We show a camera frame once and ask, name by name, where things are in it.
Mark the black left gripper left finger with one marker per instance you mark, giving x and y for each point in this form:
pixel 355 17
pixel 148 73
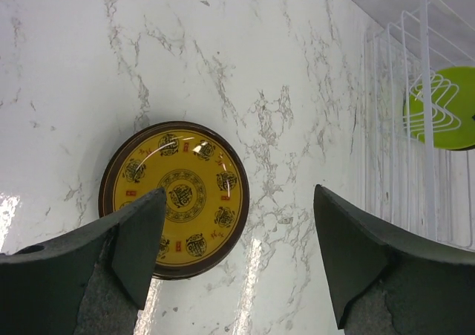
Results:
pixel 92 280

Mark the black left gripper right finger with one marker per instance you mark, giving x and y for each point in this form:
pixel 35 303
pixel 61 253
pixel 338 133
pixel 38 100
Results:
pixel 385 280

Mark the yellow brown patterned plate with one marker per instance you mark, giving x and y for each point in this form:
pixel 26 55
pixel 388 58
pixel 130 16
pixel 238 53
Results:
pixel 206 187

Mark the lime green plate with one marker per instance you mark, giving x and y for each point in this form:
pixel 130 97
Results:
pixel 452 109

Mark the white wire dish rack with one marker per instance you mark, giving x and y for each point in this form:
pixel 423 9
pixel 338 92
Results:
pixel 422 189

